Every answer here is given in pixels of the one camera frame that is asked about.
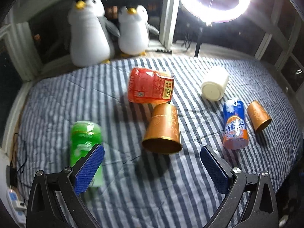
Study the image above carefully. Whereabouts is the large orange patterned paper cup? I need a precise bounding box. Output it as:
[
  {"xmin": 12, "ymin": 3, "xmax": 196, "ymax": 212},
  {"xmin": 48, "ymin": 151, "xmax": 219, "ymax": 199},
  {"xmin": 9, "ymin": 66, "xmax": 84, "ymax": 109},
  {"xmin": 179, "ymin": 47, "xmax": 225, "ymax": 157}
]
[{"xmin": 142, "ymin": 104, "xmax": 182, "ymax": 154}]

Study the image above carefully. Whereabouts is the green plastic cup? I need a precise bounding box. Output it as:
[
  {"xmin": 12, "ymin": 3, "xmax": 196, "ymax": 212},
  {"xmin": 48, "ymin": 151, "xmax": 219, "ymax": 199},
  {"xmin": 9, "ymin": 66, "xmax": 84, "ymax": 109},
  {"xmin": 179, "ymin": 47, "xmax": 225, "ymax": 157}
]
[{"xmin": 69, "ymin": 120, "xmax": 105, "ymax": 188}]

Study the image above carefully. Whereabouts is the small orange paper cup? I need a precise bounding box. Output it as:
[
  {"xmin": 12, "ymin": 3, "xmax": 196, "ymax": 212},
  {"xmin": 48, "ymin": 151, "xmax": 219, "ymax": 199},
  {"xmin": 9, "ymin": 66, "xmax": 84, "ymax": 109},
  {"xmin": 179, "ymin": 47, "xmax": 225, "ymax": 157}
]
[{"xmin": 247, "ymin": 100, "xmax": 272, "ymax": 133}]

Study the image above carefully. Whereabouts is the white plastic cup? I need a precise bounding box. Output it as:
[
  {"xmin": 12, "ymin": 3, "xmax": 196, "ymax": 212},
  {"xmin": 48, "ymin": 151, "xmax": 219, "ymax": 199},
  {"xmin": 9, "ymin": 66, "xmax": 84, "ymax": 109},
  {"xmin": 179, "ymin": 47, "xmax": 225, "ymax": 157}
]
[{"xmin": 201, "ymin": 66, "xmax": 229, "ymax": 101}]

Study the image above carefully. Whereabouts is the white power strip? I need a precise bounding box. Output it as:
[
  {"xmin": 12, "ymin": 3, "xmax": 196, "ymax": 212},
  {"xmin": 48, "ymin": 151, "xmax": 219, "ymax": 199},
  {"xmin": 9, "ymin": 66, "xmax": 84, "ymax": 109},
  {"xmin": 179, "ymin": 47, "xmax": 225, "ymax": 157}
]
[{"xmin": 7, "ymin": 188, "xmax": 27, "ymax": 227}]

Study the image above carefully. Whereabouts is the blue white striped quilt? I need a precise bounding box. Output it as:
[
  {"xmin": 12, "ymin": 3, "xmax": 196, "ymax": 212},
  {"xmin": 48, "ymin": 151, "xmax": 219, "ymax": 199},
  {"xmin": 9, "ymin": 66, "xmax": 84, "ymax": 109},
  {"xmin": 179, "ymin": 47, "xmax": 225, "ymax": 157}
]
[{"xmin": 17, "ymin": 57, "xmax": 303, "ymax": 227}]

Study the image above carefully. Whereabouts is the large penguin plush toy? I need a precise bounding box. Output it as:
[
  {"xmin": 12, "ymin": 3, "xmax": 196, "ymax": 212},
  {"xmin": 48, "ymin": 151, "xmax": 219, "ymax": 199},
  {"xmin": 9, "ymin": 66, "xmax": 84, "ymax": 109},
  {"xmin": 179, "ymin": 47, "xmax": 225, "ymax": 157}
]
[{"xmin": 67, "ymin": 0, "xmax": 120, "ymax": 67}]

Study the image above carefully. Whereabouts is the black power strip on sill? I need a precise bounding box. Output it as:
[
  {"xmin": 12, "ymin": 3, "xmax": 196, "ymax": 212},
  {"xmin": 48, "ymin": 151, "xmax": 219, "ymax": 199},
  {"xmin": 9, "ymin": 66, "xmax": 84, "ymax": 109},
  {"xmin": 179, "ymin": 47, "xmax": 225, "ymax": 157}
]
[{"xmin": 156, "ymin": 49, "xmax": 172, "ymax": 55}]

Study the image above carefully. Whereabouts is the small penguin plush toy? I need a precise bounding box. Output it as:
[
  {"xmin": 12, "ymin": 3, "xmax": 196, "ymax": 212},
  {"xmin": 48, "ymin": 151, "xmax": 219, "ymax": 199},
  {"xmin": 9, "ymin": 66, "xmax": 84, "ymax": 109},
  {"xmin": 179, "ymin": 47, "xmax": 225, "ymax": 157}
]
[{"xmin": 118, "ymin": 5, "xmax": 159, "ymax": 57}]

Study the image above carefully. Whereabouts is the black ring light tripod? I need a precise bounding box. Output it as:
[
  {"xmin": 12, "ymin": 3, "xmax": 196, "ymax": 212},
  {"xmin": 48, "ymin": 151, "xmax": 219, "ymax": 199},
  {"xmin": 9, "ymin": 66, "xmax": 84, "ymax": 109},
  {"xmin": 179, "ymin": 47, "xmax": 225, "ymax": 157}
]
[{"xmin": 182, "ymin": 24, "xmax": 205, "ymax": 57}]

